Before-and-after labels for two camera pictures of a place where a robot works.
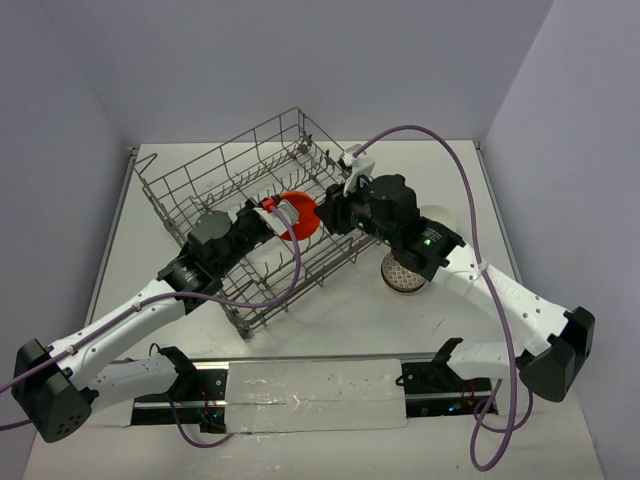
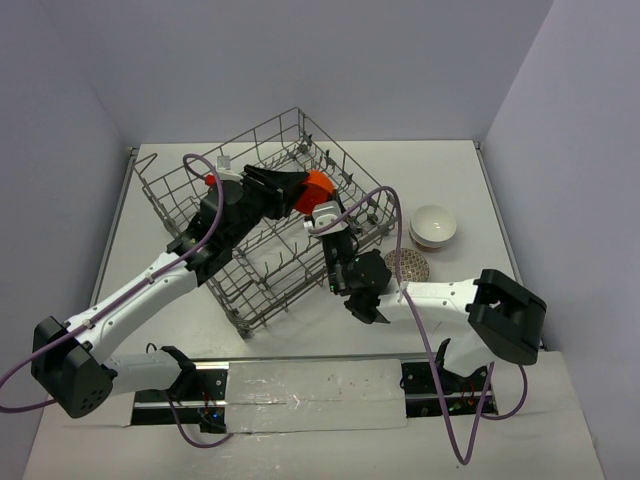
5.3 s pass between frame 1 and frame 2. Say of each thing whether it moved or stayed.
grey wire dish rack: stayed
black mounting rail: stayed
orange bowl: moved
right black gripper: moved
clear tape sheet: stayed
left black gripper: moved
